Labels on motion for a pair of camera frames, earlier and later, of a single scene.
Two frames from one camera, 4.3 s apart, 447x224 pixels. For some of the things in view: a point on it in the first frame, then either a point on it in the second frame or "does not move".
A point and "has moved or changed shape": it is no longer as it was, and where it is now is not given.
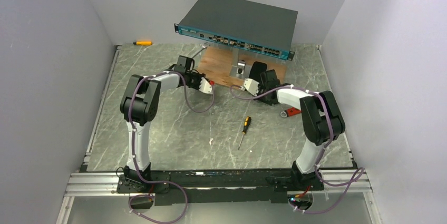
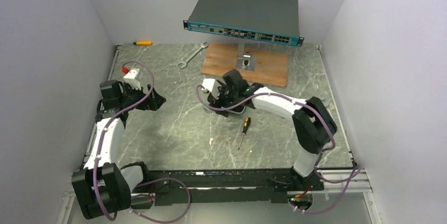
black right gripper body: x=264 y=87 → x=219 y=96
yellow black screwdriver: x=248 y=121 does not move
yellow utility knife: x=143 y=43 does not move
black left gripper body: x=195 y=80 → x=145 y=98
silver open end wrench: x=206 y=45 does not move
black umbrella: x=258 y=68 → x=237 y=109
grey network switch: x=249 y=26 has moved or changed shape
